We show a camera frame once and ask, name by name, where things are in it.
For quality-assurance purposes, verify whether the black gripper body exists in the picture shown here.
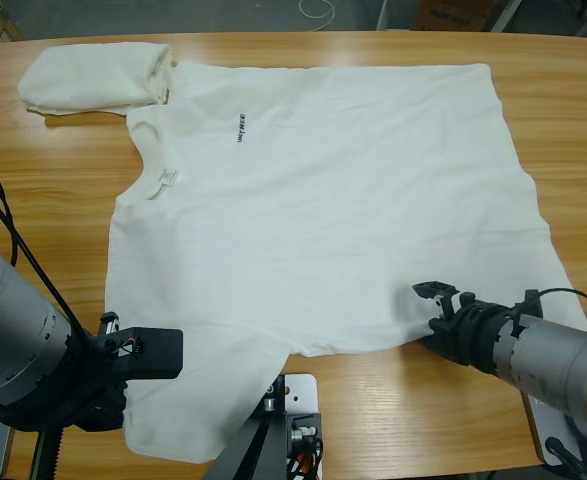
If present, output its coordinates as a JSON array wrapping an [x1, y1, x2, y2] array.
[[447, 293, 515, 374], [0, 327, 129, 434]]

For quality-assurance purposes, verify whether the black base cable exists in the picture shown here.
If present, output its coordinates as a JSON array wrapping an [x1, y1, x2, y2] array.
[[544, 436, 587, 480]]

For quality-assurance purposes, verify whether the cardboard box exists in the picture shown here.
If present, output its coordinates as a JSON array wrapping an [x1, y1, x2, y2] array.
[[411, 0, 497, 32]]

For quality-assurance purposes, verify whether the white cable loop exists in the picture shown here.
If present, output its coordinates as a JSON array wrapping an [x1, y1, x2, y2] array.
[[297, 0, 337, 24]]

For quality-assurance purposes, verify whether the orange cable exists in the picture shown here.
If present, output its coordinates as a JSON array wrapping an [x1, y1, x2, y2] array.
[[292, 451, 324, 480]]

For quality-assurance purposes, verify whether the folded white cloth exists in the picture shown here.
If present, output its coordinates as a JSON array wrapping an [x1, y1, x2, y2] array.
[[17, 42, 175, 117]]

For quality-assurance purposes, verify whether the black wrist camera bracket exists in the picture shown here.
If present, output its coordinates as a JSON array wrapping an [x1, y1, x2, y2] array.
[[411, 280, 462, 315], [97, 310, 184, 381]]

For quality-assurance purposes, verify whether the black camera stand cable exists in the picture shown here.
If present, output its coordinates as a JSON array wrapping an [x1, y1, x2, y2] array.
[[285, 437, 324, 480]]

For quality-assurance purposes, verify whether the white t-shirt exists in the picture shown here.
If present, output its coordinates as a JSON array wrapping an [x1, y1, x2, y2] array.
[[103, 60, 587, 464]]

